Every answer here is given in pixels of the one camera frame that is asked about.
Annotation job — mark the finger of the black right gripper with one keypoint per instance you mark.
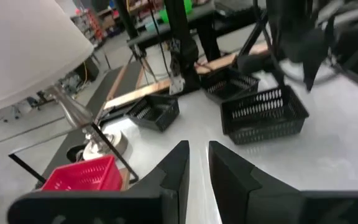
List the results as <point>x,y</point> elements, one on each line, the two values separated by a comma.
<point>311,73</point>

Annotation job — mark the green object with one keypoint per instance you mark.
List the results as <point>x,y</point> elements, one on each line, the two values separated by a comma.
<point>187,5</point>

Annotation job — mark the white shade table lamp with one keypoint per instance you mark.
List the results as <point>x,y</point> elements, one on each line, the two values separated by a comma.
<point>26,46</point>

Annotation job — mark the red plastic slotted basket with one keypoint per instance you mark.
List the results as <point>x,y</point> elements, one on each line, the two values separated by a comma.
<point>82,175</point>

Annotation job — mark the dark grey side desk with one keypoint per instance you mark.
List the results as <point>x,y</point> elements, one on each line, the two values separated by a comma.
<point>197,15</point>

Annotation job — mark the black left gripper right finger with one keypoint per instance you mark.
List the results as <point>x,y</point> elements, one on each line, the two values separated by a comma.
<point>244,202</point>

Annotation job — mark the black metal rig frame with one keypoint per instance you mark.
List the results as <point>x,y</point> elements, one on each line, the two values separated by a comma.
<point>253,63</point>

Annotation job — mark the white glossy table sheet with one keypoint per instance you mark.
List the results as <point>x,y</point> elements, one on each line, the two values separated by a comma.
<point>322,149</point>

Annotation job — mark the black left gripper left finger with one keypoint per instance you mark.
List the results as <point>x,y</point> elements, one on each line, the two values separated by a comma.
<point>166,202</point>

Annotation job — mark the background storage rack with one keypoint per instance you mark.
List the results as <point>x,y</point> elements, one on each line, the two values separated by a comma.
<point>89,25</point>

